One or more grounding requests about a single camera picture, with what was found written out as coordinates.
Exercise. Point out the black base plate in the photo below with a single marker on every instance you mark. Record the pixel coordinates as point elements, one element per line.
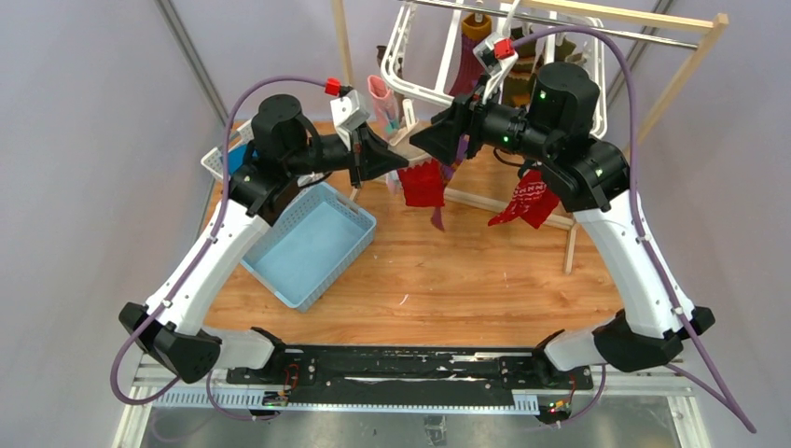
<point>411,378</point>

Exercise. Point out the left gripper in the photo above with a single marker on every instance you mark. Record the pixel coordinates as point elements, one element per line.
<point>371,156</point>

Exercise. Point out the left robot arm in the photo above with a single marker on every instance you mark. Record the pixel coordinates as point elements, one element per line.
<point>281,148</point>

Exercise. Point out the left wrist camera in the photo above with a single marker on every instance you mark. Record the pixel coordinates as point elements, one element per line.
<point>349,111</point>

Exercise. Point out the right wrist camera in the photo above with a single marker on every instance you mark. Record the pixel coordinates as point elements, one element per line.
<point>497,56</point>

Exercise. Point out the light blue plastic basket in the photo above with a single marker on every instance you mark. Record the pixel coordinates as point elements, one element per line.
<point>312,244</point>

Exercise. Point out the white plastic basket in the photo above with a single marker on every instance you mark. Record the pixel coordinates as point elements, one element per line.
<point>213,161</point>

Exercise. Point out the maroon striped sock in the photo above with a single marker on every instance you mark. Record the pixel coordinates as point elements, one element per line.
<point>475,27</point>

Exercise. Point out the white clip sock hanger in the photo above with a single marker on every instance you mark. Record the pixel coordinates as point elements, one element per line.
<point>426,38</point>

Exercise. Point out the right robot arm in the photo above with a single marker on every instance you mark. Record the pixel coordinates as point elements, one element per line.
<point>592,180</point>

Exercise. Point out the purple striped sock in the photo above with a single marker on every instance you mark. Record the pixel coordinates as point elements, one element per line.
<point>447,173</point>

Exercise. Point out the red patterned sock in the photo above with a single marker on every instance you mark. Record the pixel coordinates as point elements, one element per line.
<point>531,201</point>

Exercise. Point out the olive striped sock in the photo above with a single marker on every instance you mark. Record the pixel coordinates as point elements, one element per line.
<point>519,83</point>

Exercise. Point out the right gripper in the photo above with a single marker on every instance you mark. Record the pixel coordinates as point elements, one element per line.
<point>442,135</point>

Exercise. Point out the pink patterned sock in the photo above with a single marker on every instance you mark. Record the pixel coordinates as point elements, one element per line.
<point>385,106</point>

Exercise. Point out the red and cream sock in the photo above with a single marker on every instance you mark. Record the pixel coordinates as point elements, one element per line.
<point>421,182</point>

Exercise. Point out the blue cloth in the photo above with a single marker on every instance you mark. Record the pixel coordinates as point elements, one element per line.
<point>236,158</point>

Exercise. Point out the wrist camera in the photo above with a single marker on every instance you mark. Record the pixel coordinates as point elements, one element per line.
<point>497,56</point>
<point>349,111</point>

